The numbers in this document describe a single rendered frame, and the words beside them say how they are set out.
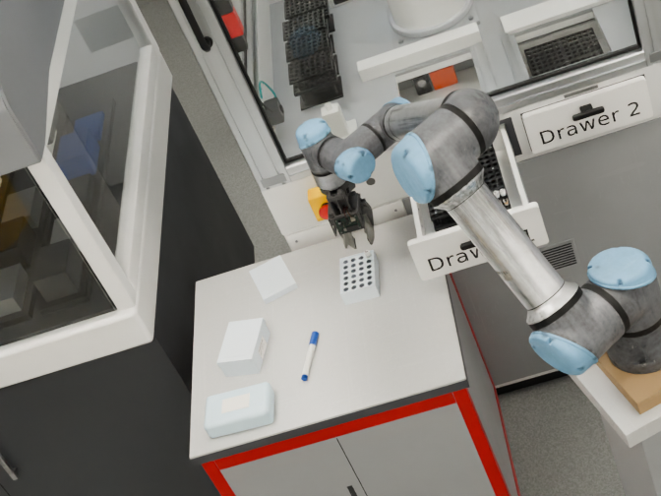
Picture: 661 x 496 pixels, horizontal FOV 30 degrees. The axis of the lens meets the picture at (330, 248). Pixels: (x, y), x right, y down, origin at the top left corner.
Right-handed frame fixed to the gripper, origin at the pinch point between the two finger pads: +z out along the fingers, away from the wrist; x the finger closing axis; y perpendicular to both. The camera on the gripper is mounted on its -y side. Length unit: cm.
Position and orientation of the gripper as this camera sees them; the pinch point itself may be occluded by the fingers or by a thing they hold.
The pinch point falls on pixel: (361, 239)
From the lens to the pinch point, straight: 286.2
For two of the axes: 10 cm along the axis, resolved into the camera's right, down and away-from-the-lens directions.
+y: 0.0, 6.5, -7.6
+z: 3.3, 7.2, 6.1
